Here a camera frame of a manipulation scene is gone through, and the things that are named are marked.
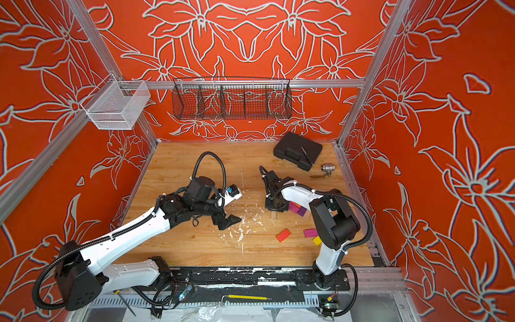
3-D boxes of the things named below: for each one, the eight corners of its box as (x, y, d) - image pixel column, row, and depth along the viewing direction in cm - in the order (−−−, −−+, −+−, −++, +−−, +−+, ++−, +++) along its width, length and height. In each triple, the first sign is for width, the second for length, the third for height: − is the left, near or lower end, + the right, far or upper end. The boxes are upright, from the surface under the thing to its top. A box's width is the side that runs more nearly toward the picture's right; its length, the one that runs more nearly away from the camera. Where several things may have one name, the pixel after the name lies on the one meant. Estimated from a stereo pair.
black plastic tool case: (272, 156, 115) (273, 148, 109) (288, 136, 125) (290, 128, 120) (307, 172, 107) (310, 164, 101) (321, 150, 117) (324, 142, 112)
